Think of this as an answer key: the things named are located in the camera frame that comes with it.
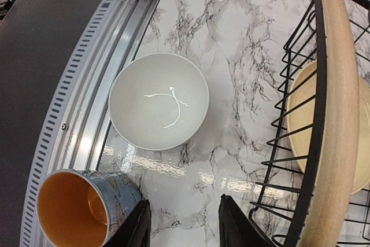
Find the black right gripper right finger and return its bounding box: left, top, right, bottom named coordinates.
left=219, top=194, right=274, bottom=247

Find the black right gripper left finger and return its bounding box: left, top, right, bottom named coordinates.
left=108, top=200, right=151, bottom=247

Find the pale yellow round plate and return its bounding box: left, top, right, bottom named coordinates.
left=287, top=61, right=369, bottom=193

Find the large white bowl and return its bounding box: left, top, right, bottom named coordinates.
left=108, top=53, right=209, bottom=152

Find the blue handled mug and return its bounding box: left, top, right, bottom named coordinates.
left=36, top=169, right=142, bottom=246

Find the aluminium front rail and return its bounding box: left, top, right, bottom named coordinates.
left=19, top=0, right=159, bottom=246

